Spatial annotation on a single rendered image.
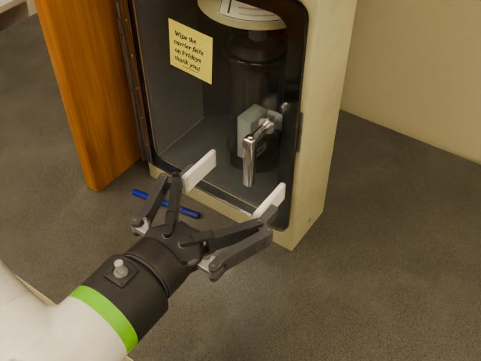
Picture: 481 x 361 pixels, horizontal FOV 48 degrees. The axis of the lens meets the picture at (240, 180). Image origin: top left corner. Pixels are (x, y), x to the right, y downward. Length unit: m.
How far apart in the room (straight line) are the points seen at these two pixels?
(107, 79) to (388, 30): 0.54
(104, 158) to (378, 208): 0.51
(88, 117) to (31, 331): 0.46
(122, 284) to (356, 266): 0.45
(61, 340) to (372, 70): 0.84
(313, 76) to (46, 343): 0.43
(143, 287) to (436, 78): 0.74
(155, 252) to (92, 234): 0.36
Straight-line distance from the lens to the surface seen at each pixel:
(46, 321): 0.60
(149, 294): 0.61
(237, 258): 0.67
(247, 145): 0.72
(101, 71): 0.94
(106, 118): 0.99
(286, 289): 0.89
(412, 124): 1.21
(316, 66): 0.69
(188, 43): 0.77
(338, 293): 0.90
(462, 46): 1.09
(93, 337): 0.59
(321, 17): 0.66
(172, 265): 0.64
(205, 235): 0.67
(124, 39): 0.87
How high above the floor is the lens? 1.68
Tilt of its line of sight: 45 degrees down
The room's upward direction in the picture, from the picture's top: straight up
